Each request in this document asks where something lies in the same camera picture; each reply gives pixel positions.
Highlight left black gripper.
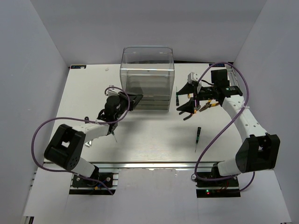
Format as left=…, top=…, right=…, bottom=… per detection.
left=114, top=91, right=142, bottom=120

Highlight clear plastic drawer cabinet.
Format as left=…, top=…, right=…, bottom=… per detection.
left=120, top=45, right=175, bottom=111

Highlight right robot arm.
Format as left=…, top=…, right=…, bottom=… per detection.
left=177, top=69, right=280, bottom=186

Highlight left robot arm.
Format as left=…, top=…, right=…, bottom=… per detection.
left=44, top=91, right=143, bottom=186

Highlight right blue label sticker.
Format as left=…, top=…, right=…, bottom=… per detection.
left=209, top=63, right=226, bottom=68

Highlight blue label sticker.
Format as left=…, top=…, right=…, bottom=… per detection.
left=70, top=65, right=86, bottom=69
left=209, top=63, right=226, bottom=68

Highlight silver adjustable wrench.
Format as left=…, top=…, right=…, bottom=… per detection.
left=85, top=140, right=93, bottom=147

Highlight left blue label sticker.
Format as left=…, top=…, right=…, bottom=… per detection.
left=70, top=65, right=86, bottom=69

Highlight orange handled pliers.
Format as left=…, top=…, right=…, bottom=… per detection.
left=183, top=105, right=201, bottom=121

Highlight yellow handled small pliers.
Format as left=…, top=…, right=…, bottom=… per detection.
left=199, top=100, right=219, bottom=112

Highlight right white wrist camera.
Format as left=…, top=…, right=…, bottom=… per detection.
left=187, top=72, right=202, bottom=93

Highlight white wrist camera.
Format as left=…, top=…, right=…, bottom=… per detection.
left=187, top=72, right=202, bottom=93
left=104, top=85, right=118, bottom=97

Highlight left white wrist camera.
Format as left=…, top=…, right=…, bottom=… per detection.
left=104, top=85, right=118, bottom=97

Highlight right aluminium rail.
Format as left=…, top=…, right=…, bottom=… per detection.
left=225, top=64, right=243, bottom=96

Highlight aluminium rail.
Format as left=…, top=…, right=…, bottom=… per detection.
left=42, top=161, right=225, bottom=170
left=225, top=64, right=243, bottom=96

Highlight front aluminium rail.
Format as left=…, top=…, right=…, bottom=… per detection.
left=42, top=161, right=225, bottom=170

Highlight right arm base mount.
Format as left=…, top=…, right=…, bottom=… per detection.
left=191, top=175, right=241, bottom=198

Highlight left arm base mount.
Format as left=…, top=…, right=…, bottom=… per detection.
left=69, top=172, right=118, bottom=196

